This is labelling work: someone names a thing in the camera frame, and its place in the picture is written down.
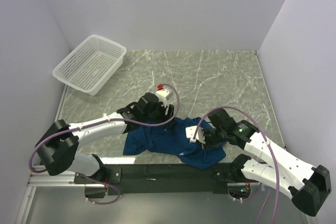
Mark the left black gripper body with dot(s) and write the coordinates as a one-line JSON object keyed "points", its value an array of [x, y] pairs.
{"points": [[158, 115]]}

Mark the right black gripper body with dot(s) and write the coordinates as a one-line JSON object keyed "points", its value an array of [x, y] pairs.
{"points": [[213, 136]]}

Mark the blue mickey mouse t-shirt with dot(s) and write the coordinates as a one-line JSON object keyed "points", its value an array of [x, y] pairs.
{"points": [[173, 141]]}

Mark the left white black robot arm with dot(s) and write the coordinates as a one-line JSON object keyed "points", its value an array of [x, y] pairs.
{"points": [[59, 148]]}

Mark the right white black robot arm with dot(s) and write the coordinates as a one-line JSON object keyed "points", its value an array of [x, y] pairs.
{"points": [[307, 186]]}

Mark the white plastic mesh basket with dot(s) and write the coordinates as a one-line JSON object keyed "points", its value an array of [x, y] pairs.
{"points": [[90, 65]]}

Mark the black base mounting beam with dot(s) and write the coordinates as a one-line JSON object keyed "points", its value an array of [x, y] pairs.
{"points": [[172, 178]]}

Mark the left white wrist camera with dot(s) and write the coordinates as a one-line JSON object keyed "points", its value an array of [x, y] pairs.
{"points": [[164, 93]]}

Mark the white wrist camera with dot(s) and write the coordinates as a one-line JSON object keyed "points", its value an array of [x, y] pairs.
{"points": [[195, 134], [164, 93]]}

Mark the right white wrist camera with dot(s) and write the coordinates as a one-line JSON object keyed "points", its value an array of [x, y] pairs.
{"points": [[195, 134]]}

